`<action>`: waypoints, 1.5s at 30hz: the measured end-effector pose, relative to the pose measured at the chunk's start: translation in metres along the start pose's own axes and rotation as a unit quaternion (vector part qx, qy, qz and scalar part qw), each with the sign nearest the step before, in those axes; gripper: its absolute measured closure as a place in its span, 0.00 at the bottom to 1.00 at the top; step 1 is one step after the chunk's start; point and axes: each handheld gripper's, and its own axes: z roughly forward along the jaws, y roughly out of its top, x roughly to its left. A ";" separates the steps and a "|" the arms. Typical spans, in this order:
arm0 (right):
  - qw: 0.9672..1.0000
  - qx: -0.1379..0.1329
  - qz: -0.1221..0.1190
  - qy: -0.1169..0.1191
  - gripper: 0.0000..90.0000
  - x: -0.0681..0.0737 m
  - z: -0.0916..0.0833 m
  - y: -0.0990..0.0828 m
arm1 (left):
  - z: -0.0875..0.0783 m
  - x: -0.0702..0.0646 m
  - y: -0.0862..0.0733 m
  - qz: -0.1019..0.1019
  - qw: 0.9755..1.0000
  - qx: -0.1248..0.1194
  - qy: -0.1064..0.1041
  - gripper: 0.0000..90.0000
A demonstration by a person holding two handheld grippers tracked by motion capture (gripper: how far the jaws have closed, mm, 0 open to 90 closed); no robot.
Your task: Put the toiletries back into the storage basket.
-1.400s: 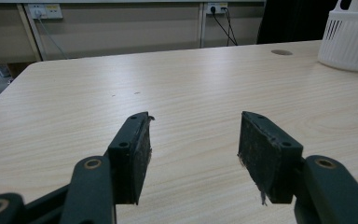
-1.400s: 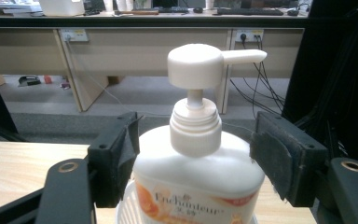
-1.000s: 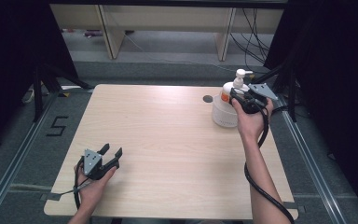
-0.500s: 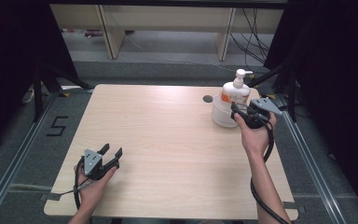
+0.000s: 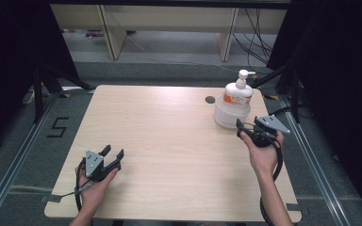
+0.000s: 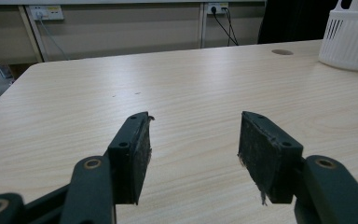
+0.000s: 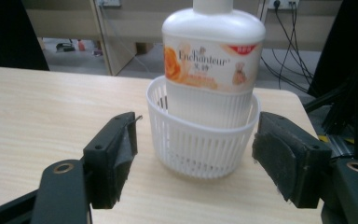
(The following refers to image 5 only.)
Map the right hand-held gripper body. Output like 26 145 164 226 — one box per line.
240 114 291 149

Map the black tape strip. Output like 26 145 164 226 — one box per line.
40 194 63 203
286 202 309 217

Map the light wooden desk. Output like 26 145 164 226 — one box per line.
49 3 288 63

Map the black curtain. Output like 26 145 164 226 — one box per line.
266 0 362 218
0 0 80 158

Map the bundle of black hanging cables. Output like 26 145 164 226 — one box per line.
231 8 275 75

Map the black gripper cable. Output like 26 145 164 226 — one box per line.
74 157 91 213
259 137 285 226

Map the black metal stand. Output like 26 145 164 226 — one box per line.
247 60 302 124
32 62 94 124

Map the black floor cable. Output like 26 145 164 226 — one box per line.
268 105 294 122

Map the silver floor rail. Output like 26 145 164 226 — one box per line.
0 93 61 226
278 94 353 226

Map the black cable tie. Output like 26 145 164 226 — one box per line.
56 183 92 200

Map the white perforated plastic basket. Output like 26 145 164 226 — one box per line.
213 94 252 130

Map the person's left hand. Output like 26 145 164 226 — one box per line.
74 167 121 218

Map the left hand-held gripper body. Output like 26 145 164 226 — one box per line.
82 150 121 183

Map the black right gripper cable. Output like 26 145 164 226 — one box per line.
259 137 285 226

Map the white pump bottle orange label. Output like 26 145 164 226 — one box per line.
222 69 257 115

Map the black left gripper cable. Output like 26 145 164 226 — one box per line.
74 157 91 213

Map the person's right hand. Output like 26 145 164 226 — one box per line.
239 129 286 181

